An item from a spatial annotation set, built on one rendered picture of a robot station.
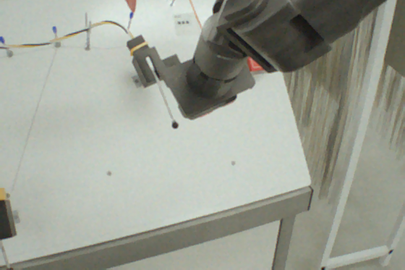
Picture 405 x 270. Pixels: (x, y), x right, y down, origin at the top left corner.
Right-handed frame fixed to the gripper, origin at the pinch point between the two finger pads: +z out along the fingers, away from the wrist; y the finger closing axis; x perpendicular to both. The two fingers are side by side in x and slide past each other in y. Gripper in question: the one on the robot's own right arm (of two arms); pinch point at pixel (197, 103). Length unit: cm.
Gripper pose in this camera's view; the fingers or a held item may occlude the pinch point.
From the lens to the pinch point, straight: 60.4
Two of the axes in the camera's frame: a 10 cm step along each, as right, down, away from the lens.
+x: 4.7, 8.5, -2.1
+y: -8.6, 4.0, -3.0
